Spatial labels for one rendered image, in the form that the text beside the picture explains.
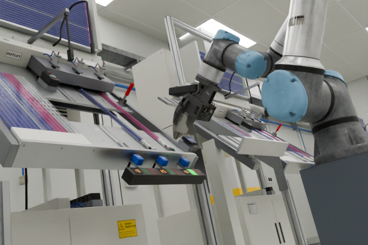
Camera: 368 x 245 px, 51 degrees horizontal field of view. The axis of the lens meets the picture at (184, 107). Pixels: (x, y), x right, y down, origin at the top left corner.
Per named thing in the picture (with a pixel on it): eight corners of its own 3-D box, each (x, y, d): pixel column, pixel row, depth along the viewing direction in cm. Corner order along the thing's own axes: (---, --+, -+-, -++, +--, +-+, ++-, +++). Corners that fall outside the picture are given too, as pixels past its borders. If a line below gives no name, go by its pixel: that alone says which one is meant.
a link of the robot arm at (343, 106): (367, 117, 99) (349, 69, 103) (339, 114, 90) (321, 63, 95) (327, 132, 107) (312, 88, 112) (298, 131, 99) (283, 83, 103)
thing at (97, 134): (189, 163, 140) (193, 156, 140) (12, 155, 90) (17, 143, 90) (157, 138, 152) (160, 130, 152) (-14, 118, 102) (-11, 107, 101)
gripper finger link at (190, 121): (184, 146, 118) (197, 120, 117) (172, 136, 122) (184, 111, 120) (190, 147, 121) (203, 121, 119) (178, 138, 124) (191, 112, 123)
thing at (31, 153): (188, 171, 140) (196, 154, 139) (11, 168, 90) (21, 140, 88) (185, 169, 141) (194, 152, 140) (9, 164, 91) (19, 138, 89)
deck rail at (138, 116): (191, 171, 142) (199, 157, 140) (188, 171, 140) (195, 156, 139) (93, 91, 186) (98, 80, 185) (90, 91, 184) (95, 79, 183)
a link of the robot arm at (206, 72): (197, 59, 115) (213, 65, 121) (190, 73, 116) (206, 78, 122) (214, 68, 110) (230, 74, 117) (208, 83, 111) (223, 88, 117)
